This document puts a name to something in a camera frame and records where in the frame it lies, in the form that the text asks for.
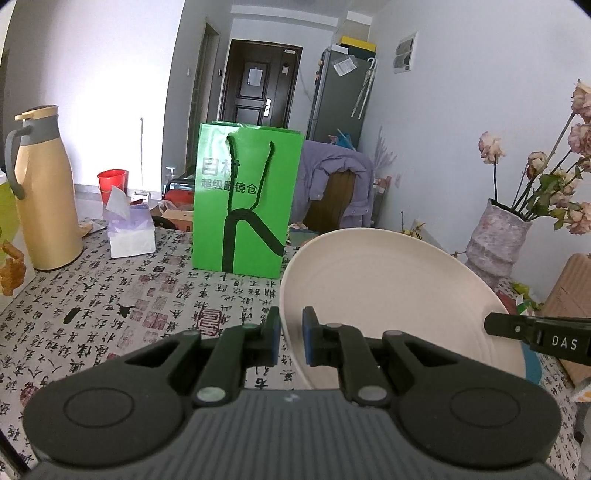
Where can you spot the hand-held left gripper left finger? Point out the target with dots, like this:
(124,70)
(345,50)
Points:
(275,339)

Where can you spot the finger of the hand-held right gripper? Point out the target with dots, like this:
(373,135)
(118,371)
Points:
(554,339)

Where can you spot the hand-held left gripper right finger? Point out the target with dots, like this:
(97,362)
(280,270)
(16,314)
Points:
(308,339)

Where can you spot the cream plate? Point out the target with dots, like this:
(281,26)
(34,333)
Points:
(392,286)

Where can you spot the pink small suitcase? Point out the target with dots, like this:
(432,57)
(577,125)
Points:
(572,286)

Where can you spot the red packet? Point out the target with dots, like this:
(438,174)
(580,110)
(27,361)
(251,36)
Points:
(511,302)

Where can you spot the mottled pink vase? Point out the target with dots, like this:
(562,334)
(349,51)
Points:
(496,240)

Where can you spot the green paper bag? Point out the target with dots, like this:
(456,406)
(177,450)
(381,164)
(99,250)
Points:
(210,207)

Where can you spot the wooden chair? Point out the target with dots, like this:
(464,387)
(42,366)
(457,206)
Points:
(337,194)

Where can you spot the cardboard box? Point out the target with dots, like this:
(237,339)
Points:
(175,219)

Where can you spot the calligraphy print tablecloth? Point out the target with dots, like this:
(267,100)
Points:
(115,300)

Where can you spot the red container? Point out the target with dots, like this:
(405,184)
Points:
(180,196)

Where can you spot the tissue pack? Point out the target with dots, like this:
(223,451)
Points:
(131,242)

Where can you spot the chair with purple jacket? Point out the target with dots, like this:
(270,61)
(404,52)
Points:
(323,161)

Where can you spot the clear bottle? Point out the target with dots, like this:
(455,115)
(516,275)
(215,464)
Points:
(171,175)

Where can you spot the dried pale grass bunch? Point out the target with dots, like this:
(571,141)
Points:
(384,157)

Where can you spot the blue plastic bag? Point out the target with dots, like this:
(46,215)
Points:
(344,140)

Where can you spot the dried pink roses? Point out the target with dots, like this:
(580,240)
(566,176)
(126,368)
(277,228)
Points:
(490,146)

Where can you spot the brown snack packet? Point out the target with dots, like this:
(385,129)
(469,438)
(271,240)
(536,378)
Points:
(92,229)

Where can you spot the dark brown door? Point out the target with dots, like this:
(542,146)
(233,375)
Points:
(240,115)

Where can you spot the red bucket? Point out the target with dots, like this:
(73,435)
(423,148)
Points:
(112,180)

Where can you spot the grey refrigerator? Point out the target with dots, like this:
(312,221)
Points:
(337,106)

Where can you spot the white umbrella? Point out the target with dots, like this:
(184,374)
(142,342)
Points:
(364,87)

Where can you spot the white paper notice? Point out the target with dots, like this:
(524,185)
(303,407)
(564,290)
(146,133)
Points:
(255,76)

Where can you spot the beige thermos jug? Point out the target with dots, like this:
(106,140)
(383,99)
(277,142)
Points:
(46,207)

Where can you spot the yellow-green snack box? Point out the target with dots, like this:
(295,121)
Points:
(9,217)

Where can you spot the yellow and black box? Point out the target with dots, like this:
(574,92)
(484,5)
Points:
(355,44)

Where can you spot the white wall panel box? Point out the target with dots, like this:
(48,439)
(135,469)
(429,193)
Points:
(405,53)

